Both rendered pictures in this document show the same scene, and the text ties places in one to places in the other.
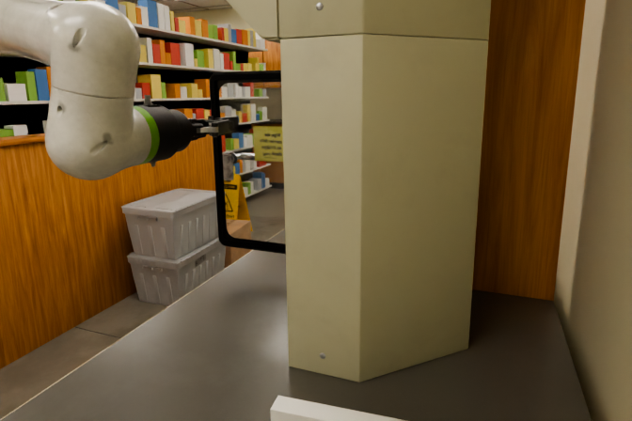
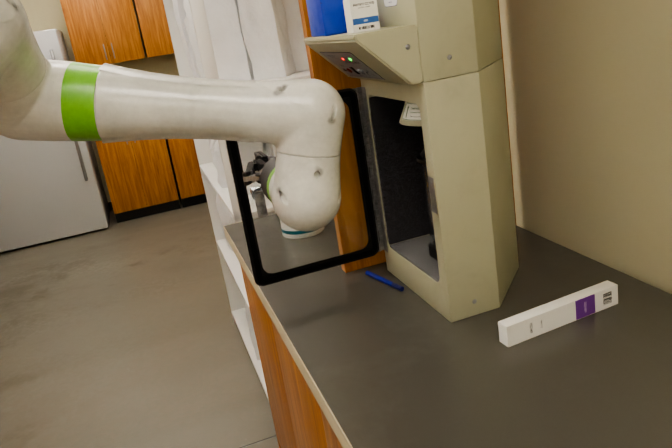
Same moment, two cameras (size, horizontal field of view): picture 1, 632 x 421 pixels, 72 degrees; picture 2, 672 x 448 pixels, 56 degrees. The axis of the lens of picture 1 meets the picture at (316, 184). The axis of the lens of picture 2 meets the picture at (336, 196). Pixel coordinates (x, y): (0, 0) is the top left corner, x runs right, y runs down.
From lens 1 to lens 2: 0.90 m
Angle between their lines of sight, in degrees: 36
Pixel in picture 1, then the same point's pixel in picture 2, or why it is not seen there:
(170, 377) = (398, 365)
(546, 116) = not seen: hidden behind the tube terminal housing
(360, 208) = (488, 186)
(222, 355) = (402, 341)
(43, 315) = not seen: outside the picture
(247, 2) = (397, 59)
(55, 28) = (313, 108)
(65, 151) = (325, 207)
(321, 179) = (461, 175)
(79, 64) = (333, 132)
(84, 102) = (334, 163)
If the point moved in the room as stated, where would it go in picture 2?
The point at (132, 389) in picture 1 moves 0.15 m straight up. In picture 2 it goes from (390, 382) to (378, 302)
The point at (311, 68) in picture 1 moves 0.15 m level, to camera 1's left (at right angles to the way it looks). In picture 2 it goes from (448, 99) to (388, 117)
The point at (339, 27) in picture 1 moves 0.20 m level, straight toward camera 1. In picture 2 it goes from (463, 69) to (562, 66)
